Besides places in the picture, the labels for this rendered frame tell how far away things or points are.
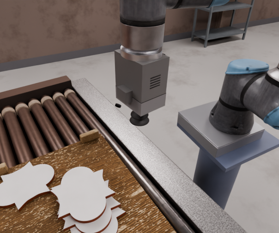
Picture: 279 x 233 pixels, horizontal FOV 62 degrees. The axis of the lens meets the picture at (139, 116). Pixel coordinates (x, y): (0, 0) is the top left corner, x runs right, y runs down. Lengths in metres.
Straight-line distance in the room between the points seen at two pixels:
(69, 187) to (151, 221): 0.20
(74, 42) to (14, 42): 0.81
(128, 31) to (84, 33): 3.45
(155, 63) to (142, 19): 0.08
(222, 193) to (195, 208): 0.45
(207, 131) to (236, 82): 0.19
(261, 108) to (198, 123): 0.24
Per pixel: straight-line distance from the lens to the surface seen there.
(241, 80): 0.76
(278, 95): 0.68
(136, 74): 0.41
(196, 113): 0.91
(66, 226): 0.56
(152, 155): 0.72
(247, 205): 1.86
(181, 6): 0.42
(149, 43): 0.39
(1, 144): 0.87
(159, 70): 0.42
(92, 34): 3.87
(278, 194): 2.01
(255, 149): 0.90
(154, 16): 0.38
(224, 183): 1.02
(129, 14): 0.38
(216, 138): 0.81
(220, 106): 0.84
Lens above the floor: 1.43
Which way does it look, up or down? 36 degrees down
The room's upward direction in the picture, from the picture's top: straight up
